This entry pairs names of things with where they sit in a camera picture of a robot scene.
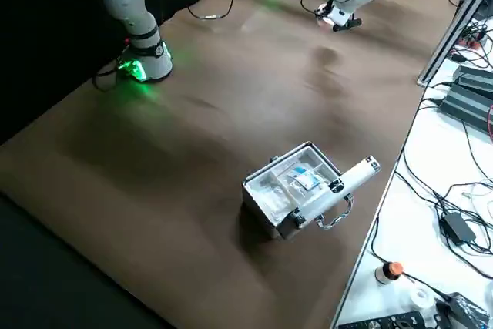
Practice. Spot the aluminium profile post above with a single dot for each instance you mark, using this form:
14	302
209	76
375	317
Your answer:
452	28

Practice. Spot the ribbed black power supply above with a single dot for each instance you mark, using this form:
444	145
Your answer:
466	107
477	78

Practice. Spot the black flat device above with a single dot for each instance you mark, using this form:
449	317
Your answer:
385	323

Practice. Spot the blue white medicine packet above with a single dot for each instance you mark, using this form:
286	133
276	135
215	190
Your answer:
311	183
297	173

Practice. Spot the clear plastic pack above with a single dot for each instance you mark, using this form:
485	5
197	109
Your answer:
269	198

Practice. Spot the white tape roll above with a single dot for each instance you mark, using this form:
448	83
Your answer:
414	302

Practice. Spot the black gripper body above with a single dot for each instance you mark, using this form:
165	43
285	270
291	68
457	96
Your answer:
325	7

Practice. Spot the white bottle orange cap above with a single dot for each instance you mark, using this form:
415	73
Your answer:
385	275

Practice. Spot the black hub red plugs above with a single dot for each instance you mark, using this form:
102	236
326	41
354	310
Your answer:
471	40

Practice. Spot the small black power adapter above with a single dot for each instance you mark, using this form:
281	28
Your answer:
458	227
466	311

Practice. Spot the silver aluminium case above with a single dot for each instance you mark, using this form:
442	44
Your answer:
265	225

